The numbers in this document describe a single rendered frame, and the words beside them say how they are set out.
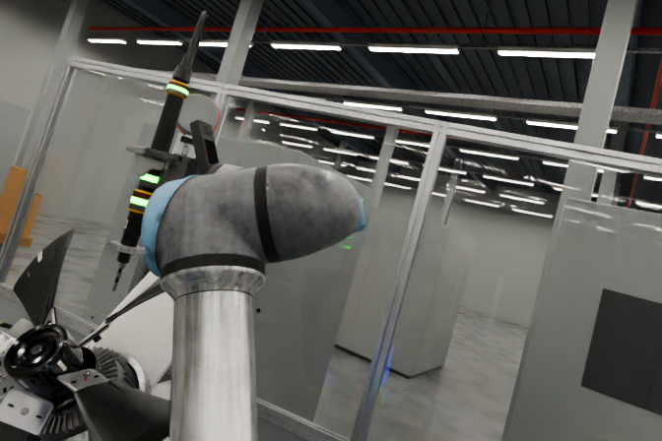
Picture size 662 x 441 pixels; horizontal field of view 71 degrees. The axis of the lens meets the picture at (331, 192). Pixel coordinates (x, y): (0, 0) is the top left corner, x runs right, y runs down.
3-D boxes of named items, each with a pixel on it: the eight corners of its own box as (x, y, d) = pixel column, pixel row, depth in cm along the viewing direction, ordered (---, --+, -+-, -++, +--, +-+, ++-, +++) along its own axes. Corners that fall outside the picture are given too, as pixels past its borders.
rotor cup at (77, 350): (51, 346, 107) (23, 313, 99) (109, 350, 105) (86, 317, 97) (12, 409, 96) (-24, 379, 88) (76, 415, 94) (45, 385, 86)
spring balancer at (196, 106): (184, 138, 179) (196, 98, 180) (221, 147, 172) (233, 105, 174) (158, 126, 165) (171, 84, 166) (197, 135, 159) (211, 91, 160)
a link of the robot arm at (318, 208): (361, 143, 50) (359, 186, 99) (260, 157, 51) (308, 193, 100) (376, 250, 49) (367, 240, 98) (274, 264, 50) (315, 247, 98)
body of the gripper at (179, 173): (153, 189, 92) (202, 204, 88) (165, 148, 93) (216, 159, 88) (177, 195, 99) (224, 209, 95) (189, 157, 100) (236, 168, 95)
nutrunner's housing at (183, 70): (114, 258, 97) (180, 53, 101) (133, 263, 98) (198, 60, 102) (110, 261, 93) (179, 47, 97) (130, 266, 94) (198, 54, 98)
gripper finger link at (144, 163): (112, 168, 91) (158, 181, 92) (122, 140, 92) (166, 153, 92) (119, 170, 95) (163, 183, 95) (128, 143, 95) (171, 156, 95)
